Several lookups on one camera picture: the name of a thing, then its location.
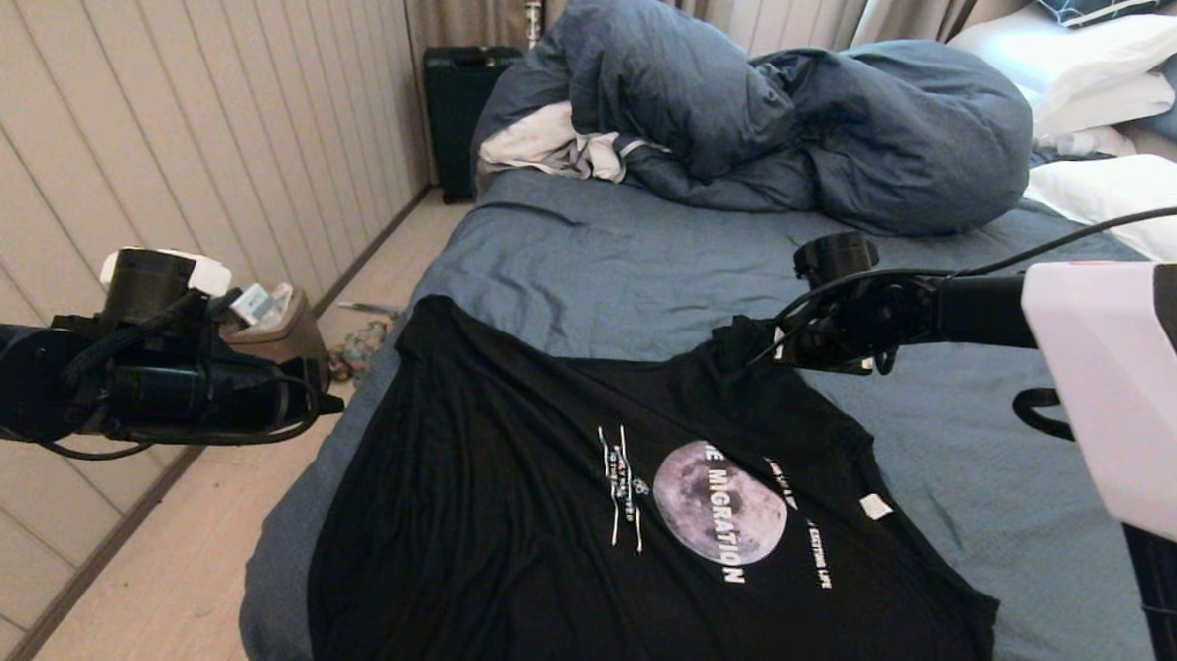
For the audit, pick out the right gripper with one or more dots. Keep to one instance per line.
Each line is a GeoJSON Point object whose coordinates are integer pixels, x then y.
{"type": "Point", "coordinates": [811, 345]}

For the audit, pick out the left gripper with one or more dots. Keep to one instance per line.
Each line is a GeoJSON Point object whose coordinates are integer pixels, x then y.
{"type": "Point", "coordinates": [198, 393]}

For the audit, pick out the black printed t-shirt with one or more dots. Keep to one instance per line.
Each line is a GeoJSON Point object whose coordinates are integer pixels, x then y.
{"type": "Point", "coordinates": [500, 525]}

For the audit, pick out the bronze trash bin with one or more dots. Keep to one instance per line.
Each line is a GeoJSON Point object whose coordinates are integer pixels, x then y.
{"type": "Point", "coordinates": [300, 338]}

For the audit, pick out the teal patterned cloth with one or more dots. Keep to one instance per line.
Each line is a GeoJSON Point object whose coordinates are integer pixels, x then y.
{"type": "Point", "coordinates": [359, 351]}

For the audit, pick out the clear plastic bin bag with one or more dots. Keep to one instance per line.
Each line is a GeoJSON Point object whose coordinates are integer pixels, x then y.
{"type": "Point", "coordinates": [280, 297]}

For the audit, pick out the thin metal rod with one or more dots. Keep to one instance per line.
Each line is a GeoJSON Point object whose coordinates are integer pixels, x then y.
{"type": "Point", "coordinates": [371, 308]}

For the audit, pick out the bed with blue sheet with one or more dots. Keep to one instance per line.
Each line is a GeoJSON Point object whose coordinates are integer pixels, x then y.
{"type": "Point", "coordinates": [940, 465]}

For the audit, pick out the crumpled dark blue duvet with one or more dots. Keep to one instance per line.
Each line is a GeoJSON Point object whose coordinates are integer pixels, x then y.
{"type": "Point", "coordinates": [856, 129]}

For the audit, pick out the black suitcase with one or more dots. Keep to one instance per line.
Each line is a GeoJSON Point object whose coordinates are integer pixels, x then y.
{"type": "Point", "coordinates": [454, 111]}

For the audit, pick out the white sheer curtain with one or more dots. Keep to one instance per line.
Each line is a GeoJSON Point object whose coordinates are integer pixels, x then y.
{"type": "Point", "coordinates": [791, 14]}

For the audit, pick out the small white pillow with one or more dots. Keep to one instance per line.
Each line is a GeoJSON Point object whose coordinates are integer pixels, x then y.
{"type": "Point", "coordinates": [1084, 141]}

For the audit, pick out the beige curtain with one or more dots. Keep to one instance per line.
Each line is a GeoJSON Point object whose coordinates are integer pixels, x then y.
{"type": "Point", "coordinates": [464, 5]}
{"type": "Point", "coordinates": [910, 14]}

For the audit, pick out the long white pillow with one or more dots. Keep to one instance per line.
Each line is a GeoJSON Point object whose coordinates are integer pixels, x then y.
{"type": "Point", "coordinates": [1121, 190]}

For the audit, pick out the flat white pillow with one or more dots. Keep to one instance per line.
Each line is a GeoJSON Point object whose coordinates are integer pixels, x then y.
{"type": "Point", "coordinates": [1105, 103]}

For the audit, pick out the large white pillow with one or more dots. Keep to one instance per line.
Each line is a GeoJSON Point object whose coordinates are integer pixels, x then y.
{"type": "Point", "coordinates": [1078, 49]}

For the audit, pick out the dark patterned cushion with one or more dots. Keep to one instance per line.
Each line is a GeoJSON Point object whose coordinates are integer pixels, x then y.
{"type": "Point", "coordinates": [1089, 5]}

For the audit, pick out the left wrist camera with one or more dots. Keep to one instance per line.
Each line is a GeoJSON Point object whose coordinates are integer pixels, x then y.
{"type": "Point", "coordinates": [252, 303]}

